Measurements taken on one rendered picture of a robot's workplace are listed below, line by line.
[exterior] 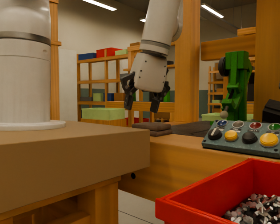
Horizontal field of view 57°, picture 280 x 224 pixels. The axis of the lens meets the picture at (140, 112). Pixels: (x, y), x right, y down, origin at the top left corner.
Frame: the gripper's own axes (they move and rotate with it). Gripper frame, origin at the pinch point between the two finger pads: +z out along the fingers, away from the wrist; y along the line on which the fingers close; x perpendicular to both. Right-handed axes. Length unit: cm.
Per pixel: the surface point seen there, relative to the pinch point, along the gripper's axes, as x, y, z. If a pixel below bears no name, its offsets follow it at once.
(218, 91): -648, -800, -9
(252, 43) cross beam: -11, -58, -33
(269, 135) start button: 36.7, -3.4, -3.7
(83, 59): -651, -221, -14
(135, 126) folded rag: 1.8, 1.8, 5.2
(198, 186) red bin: 44.9, 21.9, 0.4
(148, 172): 14.0, 3.5, 13.6
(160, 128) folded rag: 8.5, -1.8, 3.7
